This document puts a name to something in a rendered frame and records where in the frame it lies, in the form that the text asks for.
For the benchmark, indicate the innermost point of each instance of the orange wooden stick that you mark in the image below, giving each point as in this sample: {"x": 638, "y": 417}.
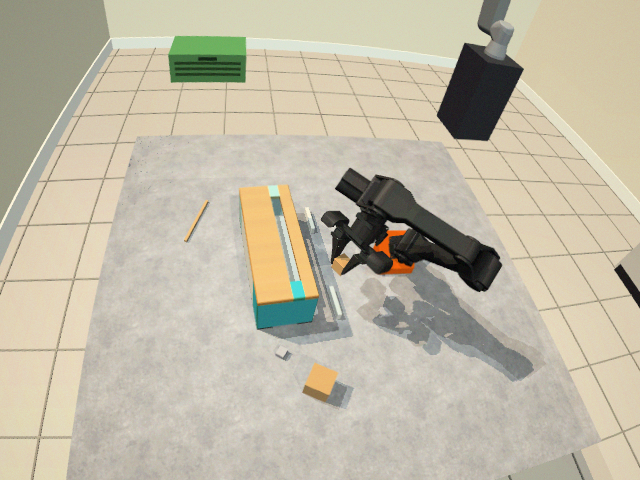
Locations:
{"x": 196, "y": 221}

